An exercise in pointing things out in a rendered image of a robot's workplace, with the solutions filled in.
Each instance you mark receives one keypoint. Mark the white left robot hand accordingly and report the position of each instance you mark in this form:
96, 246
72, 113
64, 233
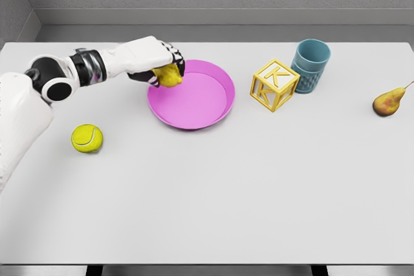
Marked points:
148, 54

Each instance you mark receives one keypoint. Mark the yellow lemon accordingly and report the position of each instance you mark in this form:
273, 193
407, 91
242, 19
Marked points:
168, 75

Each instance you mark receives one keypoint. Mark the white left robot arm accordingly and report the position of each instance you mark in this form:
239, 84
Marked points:
48, 85

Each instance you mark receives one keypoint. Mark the pink plate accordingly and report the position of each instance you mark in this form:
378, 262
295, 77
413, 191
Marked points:
194, 101

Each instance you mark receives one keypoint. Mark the yellow tennis ball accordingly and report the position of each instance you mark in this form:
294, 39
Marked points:
86, 138

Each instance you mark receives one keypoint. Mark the yellow letter block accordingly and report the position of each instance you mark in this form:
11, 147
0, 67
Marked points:
275, 85

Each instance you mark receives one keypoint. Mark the teal cup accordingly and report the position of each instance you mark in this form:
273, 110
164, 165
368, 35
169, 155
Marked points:
310, 66

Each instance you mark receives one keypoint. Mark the brown-yellow pear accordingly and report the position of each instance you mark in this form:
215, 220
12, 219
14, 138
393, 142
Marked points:
388, 101

